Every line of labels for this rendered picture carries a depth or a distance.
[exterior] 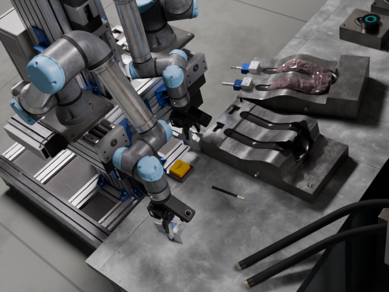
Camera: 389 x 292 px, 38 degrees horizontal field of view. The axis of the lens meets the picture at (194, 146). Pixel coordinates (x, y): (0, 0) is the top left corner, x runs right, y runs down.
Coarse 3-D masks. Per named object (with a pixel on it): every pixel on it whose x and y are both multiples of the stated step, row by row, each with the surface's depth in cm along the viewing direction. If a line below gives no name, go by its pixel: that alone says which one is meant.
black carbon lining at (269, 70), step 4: (264, 68) 247; (268, 68) 247; (272, 68) 246; (336, 68) 229; (264, 72) 246; (268, 72) 246; (272, 72) 245; (276, 72) 244; (332, 72) 234; (336, 72) 231; (332, 76) 233; (336, 76) 232; (332, 80) 232; (260, 84) 241; (256, 88) 240; (260, 88) 240; (264, 88) 240; (328, 88) 229; (324, 92) 228; (328, 92) 227
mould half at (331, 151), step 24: (240, 120) 224; (288, 120) 216; (312, 120) 210; (216, 144) 218; (240, 144) 216; (336, 144) 210; (240, 168) 217; (264, 168) 206; (288, 168) 204; (312, 168) 205; (336, 168) 207; (288, 192) 206; (312, 192) 197
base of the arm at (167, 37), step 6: (168, 24) 240; (144, 30) 236; (156, 30) 234; (162, 30) 236; (168, 30) 239; (150, 36) 237; (156, 36) 236; (162, 36) 237; (168, 36) 239; (174, 36) 242; (150, 42) 238; (156, 42) 239; (162, 42) 238; (168, 42) 239; (150, 48) 240; (156, 48) 239; (162, 48) 239
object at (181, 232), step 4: (156, 224) 205; (160, 224) 205; (176, 224) 202; (180, 224) 201; (184, 224) 200; (176, 228) 200; (180, 228) 199; (184, 228) 199; (176, 232) 198; (180, 232) 198; (184, 232) 200; (188, 232) 202; (176, 236) 199; (180, 236) 198; (184, 236) 200; (176, 240) 202; (180, 240) 200; (184, 240) 201
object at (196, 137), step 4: (196, 132) 229; (176, 136) 233; (192, 136) 230; (196, 136) 228; (200, 136) 227; (196, 140) 226; (184, 144) 231; (196, 144) 227; (200, 144) 228; (196, 148) 229; (200, 148) 229
